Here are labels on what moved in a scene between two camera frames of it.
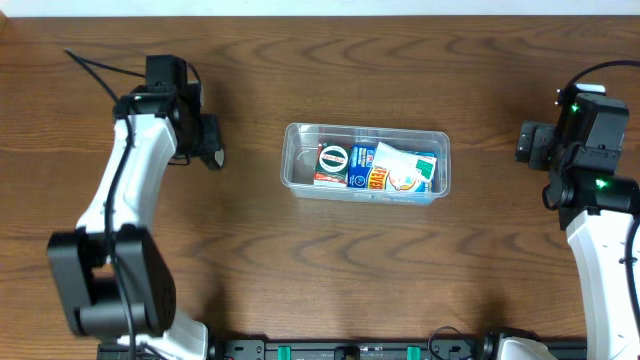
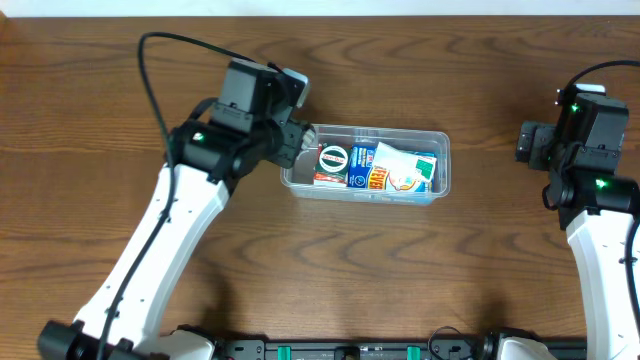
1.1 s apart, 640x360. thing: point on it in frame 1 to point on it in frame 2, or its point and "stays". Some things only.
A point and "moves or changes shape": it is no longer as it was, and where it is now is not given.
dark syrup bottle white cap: (218, 162) moves or changes shape
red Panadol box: (332, 164) stays
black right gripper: (538, 137) stays
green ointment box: (332, 164) stays
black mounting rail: (354, 349) stays
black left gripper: (212, 134) to (278, 140)
